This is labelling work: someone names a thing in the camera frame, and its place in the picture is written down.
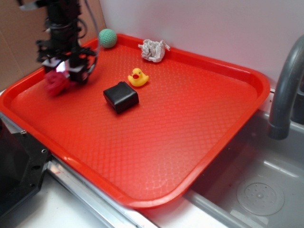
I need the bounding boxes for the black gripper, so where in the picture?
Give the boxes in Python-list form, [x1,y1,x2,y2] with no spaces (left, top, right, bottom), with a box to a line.
[36,40,96,85]

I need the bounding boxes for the red paper ball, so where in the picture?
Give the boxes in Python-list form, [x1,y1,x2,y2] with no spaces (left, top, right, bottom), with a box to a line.
[44,70,70,96]

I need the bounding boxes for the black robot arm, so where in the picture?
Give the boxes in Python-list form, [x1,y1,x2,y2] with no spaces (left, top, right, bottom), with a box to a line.
[18,0,98,85]

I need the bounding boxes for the green textured ball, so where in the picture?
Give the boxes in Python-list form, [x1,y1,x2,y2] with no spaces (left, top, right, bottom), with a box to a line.
[98,28,117,48]

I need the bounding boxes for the brown cardboard panel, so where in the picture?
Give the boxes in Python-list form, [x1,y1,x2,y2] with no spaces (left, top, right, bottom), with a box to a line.
[0,0,105,91]

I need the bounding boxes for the black square wallet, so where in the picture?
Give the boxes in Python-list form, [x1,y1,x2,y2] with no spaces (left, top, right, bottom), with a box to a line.
[103,82,139,114]

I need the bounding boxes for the yellow rubber duck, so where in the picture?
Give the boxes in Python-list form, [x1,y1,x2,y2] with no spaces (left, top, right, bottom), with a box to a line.
[127,68,149,87]

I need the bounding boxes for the crumpled white paper ball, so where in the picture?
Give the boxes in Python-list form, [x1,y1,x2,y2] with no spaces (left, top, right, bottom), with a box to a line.
[138,39,171,63]

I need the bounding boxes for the grey sink basin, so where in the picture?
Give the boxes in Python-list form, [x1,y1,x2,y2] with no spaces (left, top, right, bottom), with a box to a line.
[185,111,304,228]

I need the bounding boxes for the grey sink faucet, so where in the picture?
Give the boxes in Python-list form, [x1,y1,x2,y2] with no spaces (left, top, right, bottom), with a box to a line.
[267,36,304,140]

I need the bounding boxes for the grey cable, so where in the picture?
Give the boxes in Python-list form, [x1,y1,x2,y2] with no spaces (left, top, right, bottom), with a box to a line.
[78,0,100,76]

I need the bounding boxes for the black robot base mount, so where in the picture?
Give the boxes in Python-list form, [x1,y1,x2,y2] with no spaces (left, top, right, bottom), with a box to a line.
[0,122,50,219]

